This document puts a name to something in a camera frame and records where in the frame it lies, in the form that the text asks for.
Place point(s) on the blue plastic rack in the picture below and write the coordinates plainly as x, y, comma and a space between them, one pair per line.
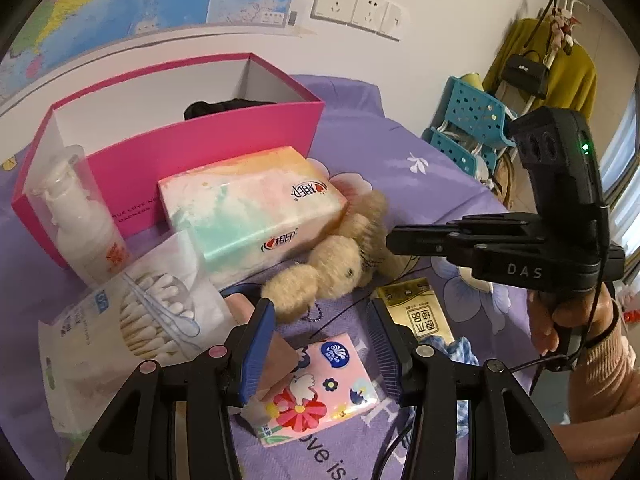
470, 110

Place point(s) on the black handbag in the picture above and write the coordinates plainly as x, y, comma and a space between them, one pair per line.
525, 72

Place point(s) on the person's right forearm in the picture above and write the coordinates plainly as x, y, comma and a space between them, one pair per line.
610, 400

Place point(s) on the person's right hand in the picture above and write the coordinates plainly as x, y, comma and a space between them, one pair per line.
541, 325

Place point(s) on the hanging plush ornament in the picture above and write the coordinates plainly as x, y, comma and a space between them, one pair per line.
562, 22

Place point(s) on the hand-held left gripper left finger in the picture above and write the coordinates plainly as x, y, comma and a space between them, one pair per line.
257, 350

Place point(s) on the pink cardboard box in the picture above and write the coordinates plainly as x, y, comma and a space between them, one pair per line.
125, 195

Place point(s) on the white wall socket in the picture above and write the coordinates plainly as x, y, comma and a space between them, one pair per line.
396, 22
371, 10
334, 0

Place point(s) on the gold tissue pack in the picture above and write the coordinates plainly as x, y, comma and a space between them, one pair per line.
425, 315

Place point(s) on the white foam pump bottle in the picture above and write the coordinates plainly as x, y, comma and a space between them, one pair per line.
85, 240

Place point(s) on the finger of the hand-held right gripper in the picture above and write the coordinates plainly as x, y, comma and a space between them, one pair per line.
420, 240
510, 224

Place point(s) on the cotton swab bag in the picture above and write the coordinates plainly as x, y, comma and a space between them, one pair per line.
100, 330

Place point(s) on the beige teddy bear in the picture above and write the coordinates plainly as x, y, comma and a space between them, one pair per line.
335, 260

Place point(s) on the window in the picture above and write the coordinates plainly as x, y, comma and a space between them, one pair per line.
625, 170

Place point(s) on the purple floral bedsheet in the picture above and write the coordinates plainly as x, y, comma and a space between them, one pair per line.
360, 150

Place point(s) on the black cloth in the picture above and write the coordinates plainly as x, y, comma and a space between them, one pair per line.
215, 109

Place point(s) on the yellow-green roll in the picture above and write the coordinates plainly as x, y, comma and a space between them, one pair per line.
470, 80

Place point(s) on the blue checked cloth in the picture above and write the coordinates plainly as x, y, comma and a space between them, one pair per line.
460, 350

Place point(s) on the yellow garment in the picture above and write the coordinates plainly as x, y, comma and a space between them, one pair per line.
570, 80

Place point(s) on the pastel tissue pack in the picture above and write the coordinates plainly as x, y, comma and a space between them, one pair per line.
240, 210

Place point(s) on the pink floral tissue pack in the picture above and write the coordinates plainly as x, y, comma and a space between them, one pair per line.
325, 390

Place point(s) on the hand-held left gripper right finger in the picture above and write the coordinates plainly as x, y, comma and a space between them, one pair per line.
385, 355

